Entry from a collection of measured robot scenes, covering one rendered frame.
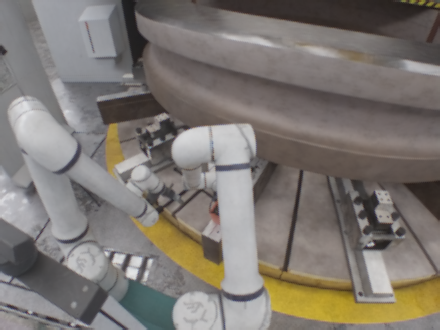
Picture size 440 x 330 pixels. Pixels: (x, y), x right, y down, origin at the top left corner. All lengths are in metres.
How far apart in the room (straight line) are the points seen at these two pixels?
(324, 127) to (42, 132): 1.66
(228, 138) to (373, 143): 1.40
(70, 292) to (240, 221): 0.52
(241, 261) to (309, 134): 1.24
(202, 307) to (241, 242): 0.26
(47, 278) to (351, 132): 1.84
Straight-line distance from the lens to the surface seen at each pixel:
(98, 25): 5.03
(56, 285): 0.49
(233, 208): 0.78
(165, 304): 1.23
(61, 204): 1.03
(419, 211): 3.03
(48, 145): 0.74
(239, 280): 0.87
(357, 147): 1.92
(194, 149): 0.76
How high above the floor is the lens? 2.17
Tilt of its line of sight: 44 degrees down
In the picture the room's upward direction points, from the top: straight up
